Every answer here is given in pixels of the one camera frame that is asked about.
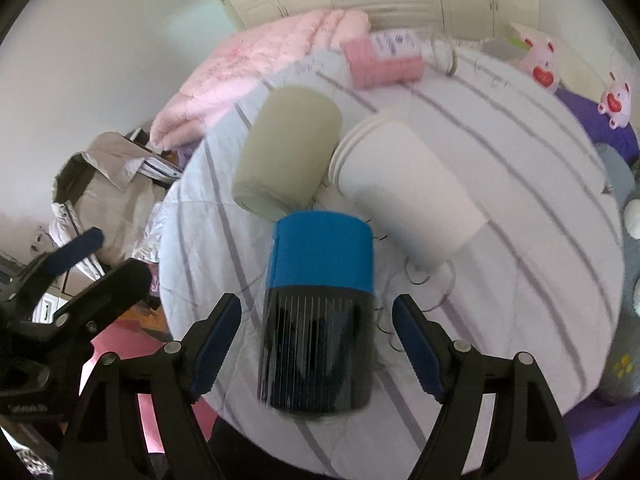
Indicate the grey flower pillow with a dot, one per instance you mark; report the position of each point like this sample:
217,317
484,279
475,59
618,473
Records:
509,50

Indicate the beige cylindrical cup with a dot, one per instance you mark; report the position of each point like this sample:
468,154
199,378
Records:
286,152

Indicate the purple cushion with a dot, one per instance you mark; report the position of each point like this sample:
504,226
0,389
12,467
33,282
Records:
624,140

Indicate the beige jacket on chair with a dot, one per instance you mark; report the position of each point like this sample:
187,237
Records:
118,186

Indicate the right pink bunny plush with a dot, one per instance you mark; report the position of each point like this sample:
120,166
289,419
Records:
615,103

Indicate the left pink bunny plush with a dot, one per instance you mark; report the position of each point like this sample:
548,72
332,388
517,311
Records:
541,60

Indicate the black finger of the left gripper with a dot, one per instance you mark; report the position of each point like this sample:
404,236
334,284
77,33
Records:
106,300
64,258

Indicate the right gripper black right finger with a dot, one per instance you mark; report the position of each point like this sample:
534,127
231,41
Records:
527,438

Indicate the white paper cup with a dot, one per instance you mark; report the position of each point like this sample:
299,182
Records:
388,172

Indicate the blue black metal cup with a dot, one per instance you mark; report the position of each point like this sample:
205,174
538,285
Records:
317,340

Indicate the pink bunny plush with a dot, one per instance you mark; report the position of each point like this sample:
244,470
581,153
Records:
615,103
541,60

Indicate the striped white table cloth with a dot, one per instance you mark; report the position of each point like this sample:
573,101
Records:
545,274

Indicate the pink sleeved glass jar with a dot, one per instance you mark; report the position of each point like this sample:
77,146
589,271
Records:
395,55

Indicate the folded pink quilt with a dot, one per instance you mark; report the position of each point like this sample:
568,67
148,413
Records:
244,60

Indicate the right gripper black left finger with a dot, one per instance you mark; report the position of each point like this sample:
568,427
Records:
105,440

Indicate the grey plush pillow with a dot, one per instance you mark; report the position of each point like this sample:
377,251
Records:
620,379

